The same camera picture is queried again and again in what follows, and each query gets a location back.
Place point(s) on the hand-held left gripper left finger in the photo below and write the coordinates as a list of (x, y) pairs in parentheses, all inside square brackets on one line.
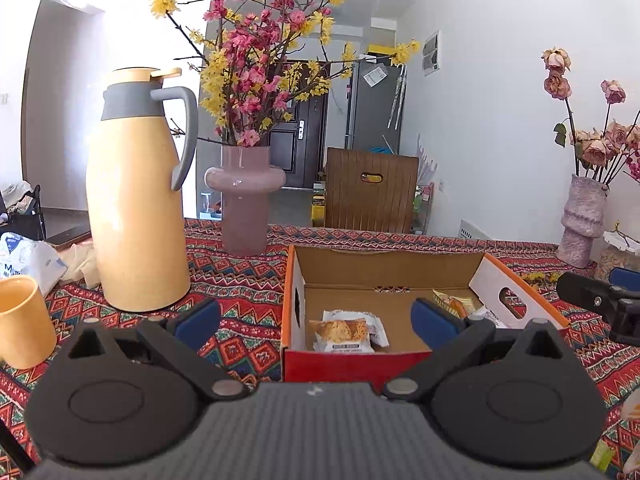
[(200, 317)]

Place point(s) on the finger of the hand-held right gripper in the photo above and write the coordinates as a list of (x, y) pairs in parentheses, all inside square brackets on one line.
[(580, 287), (627, 280)]

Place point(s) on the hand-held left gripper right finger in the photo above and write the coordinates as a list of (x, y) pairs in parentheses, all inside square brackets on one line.
[(435, 322)]

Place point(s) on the orange striped snack packet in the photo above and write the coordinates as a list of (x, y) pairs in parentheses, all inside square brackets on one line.
[(457, 304)]

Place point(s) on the red cardboard box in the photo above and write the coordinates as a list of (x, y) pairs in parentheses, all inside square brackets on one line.
[(380, 270)]

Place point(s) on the white cracker snack packet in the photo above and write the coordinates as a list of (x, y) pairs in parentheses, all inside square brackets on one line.
[(345, 332)]

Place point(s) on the clear plastic jar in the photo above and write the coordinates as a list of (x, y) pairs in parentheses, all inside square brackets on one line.
[(612, 262)]

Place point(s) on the fallen yellow blossoms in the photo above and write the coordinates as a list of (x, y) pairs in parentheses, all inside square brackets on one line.
[(540, 277)]

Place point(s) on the textured pink vase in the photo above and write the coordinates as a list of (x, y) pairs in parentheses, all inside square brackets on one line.
[(582, 220)]

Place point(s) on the storage rack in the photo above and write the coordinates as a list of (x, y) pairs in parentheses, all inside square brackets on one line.
[(424, 210)]

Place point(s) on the yellow thermos jug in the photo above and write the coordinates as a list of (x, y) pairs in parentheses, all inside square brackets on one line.
[(135, 210)]

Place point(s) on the cream cloth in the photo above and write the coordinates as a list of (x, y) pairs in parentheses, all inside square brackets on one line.
[(82, 265)]

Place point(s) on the wooden chair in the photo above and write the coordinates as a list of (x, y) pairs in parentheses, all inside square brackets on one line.
[(350, 200)]

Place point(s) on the yellow mug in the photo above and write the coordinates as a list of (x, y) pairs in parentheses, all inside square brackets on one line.
[(22, 320)]

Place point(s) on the dark brown door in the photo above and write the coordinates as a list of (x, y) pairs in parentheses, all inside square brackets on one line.
[(287, 157)]

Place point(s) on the white plastic bag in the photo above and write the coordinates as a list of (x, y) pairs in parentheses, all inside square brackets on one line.
[(25, 260)]

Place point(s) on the black bag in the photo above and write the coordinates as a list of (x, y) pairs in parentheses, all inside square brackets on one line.
[(25, 222)]

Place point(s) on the grey refrigerator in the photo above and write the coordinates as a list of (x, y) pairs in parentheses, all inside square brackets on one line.
[(370, 120)]

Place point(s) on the dried pink roses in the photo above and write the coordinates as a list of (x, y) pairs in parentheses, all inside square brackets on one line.
[(557, 60)]

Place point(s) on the white folded umbrella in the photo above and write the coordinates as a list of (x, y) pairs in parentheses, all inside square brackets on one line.
[(397, 95)]

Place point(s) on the pink yellow blossom branches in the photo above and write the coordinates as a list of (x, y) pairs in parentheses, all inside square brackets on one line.
[(250, 80)]

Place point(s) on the yellow black box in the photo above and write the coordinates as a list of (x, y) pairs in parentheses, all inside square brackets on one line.
[(382, 51)]

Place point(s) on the white light switch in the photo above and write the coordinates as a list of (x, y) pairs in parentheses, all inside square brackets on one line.
[(4, 100)]

